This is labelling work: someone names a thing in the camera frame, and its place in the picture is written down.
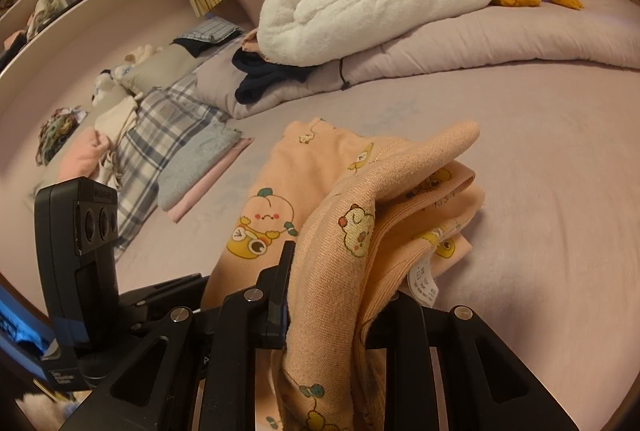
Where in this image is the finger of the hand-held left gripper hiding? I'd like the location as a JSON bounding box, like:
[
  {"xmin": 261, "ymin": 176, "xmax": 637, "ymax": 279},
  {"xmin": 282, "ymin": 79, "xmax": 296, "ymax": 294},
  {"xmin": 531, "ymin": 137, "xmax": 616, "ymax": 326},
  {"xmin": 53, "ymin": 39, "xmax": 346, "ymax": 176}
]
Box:
[{"xmin": 119, "ymin": 273, "xmax": 211, "ymax": 312}]

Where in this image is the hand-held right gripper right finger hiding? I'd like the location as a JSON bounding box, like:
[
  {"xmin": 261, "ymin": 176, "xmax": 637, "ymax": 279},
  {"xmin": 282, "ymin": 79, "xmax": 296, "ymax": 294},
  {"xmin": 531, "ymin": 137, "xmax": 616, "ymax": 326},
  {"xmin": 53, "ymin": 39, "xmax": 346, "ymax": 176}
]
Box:
[{"xmin": 357, "ymin": 293, "xmax": 581, "ymax": 431}]

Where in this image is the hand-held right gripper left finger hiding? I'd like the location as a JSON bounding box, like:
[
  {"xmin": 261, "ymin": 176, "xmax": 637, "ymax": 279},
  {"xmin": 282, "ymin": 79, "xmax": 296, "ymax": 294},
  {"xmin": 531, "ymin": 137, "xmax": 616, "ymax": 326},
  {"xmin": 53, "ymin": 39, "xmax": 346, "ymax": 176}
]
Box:
[{"xmin": 59, "ymin": 240, "xmax": 297, "ymax": 431}]

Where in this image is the peach cartoon print shirt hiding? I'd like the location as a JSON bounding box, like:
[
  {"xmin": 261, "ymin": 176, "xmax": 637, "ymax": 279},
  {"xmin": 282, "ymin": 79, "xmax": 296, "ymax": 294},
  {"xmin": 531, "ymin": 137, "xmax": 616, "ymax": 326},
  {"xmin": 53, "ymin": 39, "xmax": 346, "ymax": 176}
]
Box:
[{"xmin": 200, "ymin": 117, "xmax": 487, "ymax": 431}]

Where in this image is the blue storage box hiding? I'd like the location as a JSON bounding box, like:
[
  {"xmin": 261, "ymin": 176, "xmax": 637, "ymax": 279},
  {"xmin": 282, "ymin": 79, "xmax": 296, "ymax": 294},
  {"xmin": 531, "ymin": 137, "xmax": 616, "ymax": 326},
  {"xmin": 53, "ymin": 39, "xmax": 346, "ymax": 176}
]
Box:
[{"xmin": 0, "ymin": 285, "xmax": 57, "ymax": 364}]

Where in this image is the pink folded cloth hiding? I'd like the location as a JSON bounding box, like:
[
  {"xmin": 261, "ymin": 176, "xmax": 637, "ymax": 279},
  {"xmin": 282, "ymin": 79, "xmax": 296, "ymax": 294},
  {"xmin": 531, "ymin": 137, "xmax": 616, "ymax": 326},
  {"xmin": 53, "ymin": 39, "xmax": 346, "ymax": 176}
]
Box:
[{"xmin": 166, "ymin": 136, "xmax": 256, "ymax": 225}]

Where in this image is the salmon pink garment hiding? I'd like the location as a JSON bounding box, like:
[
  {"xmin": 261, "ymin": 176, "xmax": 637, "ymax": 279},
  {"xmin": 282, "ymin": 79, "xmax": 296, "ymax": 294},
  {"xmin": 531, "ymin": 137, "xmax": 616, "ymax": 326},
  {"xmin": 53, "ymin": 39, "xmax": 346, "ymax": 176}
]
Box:
[{"xmin": 56, "ymin": 127, "xmax": 109, "ymax": 182}]

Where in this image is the light blue folded towel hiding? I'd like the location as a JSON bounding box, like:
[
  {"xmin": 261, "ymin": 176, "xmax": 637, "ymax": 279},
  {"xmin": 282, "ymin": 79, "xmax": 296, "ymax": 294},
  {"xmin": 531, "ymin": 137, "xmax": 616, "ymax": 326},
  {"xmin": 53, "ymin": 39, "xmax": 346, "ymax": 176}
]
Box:
[{"xmin": 158, "ymin": 117, "xmax": 244, "ymax": 212}]

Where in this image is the floral cloth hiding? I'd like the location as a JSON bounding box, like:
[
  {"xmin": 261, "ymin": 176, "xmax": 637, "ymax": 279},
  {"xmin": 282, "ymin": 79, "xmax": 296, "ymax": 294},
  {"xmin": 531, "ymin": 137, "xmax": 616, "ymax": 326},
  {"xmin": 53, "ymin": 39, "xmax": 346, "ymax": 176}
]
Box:
[{"xmin": 35, "ymin": 106, "xmax": 89, "ymax": 168}]

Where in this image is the cream garment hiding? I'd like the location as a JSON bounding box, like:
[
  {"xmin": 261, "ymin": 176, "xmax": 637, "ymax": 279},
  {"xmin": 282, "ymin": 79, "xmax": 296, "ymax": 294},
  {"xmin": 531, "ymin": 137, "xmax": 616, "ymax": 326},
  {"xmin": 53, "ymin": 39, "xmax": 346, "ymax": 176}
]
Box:
[{"xmin": 94, "ymin": 97, "xmax": 144, "ymax": 190}]

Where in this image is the plaid grey folded cloth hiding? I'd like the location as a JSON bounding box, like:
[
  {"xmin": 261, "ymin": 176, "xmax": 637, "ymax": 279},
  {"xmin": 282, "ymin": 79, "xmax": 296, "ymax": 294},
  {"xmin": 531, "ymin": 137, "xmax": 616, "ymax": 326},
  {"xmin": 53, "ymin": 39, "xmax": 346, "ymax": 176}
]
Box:
[{"xmin": 111, "ymin": 75, "xmax": 232, "ymax": 258}]

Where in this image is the pink bed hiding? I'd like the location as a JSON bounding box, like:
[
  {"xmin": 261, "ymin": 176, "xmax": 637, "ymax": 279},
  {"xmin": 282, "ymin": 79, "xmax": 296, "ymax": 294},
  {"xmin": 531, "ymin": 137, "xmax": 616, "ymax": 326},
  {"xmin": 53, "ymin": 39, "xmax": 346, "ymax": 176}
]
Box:
[{"xmin": 0, "ymin": 0, "xmax": 640, "ymax": 431}]

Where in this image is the small white plush toy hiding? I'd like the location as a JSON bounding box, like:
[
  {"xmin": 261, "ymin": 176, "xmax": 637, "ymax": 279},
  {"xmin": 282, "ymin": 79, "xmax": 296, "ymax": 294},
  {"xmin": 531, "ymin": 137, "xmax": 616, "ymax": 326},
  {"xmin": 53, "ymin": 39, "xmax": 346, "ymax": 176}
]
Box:
[{"xmin": 91, "ymin": 42, "xmax": 164, "ymax": 108}]

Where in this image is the beige pillow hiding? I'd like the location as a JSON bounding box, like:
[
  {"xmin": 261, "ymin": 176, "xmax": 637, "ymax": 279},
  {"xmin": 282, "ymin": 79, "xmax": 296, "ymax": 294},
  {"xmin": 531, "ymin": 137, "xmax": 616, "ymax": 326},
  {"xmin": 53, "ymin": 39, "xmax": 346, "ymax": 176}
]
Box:
[{"xmin": 119, "ymin": 42, "xmax": 202, "ymax": 96}]

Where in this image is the dark navy garment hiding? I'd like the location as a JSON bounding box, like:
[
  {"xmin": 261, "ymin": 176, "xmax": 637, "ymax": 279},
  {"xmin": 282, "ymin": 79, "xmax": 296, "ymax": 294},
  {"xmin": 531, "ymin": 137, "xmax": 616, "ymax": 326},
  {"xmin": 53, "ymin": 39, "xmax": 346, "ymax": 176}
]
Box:
[{"xmin": 231, "ymin": 50, "xmax": 315, "ymax": 106}]

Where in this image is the black folded cloth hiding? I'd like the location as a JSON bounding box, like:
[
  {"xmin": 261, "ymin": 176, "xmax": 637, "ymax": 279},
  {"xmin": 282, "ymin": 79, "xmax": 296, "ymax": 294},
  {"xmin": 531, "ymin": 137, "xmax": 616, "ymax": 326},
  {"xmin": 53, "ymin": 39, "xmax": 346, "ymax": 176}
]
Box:
[{"xmin": 172, "ymin": 37, "xmax": 212, "ymax": 58}]

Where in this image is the blue striped folded cloth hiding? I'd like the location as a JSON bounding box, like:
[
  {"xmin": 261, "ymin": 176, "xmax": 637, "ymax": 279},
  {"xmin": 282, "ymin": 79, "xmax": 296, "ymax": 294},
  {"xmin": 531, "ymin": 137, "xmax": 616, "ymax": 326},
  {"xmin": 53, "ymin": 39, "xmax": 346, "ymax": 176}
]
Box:
[{"xmin": 171, "ymin": 19, "xmax": 244, "ymax": 48}]

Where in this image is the pink folded duvet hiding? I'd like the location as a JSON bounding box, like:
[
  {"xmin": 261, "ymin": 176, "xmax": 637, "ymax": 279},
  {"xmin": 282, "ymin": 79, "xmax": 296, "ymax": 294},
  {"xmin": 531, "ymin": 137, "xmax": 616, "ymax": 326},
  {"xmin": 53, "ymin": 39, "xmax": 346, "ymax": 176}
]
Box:
[{"xmin": 192, "ymin": 0, "xmax": 640, "ymax": 120}]

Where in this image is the white goose plush toy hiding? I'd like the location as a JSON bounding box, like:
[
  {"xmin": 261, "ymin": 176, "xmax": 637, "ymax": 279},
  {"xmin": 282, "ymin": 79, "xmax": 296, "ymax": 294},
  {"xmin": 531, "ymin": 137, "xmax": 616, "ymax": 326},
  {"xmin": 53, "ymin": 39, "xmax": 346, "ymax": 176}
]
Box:
[{"xmin": 257, "ymin": 0, "xmax": 585, "ymax": 66}]

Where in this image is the black cord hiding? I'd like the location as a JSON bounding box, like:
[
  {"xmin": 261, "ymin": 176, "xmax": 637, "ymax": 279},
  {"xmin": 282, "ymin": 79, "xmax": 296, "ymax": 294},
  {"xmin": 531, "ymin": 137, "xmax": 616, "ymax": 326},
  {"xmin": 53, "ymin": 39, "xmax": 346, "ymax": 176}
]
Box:
[{"xmin": 336, "ymin": 57, "xmax": 352, "ymax": 92}]

